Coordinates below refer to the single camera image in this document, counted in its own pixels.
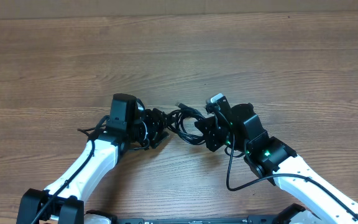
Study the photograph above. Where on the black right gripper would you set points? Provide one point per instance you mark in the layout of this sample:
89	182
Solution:
209	128

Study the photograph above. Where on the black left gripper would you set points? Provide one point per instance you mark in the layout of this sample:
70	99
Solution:
158	122

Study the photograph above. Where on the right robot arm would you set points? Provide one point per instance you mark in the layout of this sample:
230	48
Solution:
240	128

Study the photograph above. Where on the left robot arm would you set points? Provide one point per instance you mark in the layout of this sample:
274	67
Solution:
64	199

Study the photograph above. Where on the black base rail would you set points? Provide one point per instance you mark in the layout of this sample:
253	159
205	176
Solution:
285	216

